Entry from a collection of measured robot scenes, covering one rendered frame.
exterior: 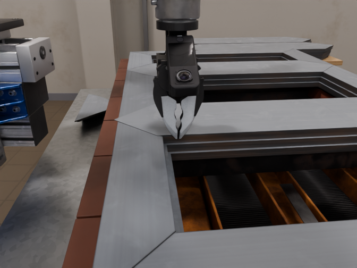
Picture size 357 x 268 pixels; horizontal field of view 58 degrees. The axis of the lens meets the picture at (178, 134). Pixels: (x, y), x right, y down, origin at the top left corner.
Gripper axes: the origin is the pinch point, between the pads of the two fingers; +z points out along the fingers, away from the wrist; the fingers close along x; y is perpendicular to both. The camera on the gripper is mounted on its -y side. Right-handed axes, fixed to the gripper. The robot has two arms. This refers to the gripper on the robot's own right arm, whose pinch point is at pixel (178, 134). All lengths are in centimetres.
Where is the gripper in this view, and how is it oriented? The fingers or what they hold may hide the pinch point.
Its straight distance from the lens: 60.1
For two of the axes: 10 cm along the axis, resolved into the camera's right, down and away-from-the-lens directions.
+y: -1.0, -4.2, 9.0
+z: 0.0, 9.1, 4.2
